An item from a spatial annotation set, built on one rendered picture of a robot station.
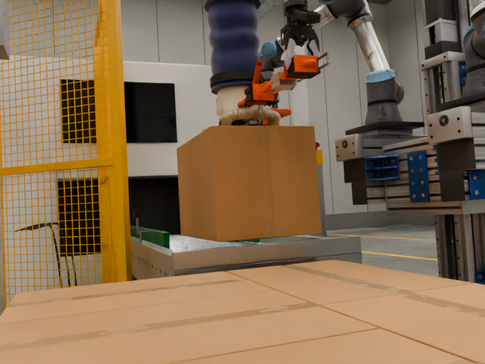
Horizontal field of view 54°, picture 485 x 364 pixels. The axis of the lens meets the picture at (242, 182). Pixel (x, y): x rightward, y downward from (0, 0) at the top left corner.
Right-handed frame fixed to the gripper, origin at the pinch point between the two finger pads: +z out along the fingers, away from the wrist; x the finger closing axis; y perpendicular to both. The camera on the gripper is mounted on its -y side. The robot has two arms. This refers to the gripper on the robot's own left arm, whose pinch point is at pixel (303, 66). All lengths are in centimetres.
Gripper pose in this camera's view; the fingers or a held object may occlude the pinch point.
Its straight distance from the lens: 148.9
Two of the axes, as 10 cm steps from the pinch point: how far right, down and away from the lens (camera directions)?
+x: -9.4, 0.4, -3.3
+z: 0.6, 10.0, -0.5
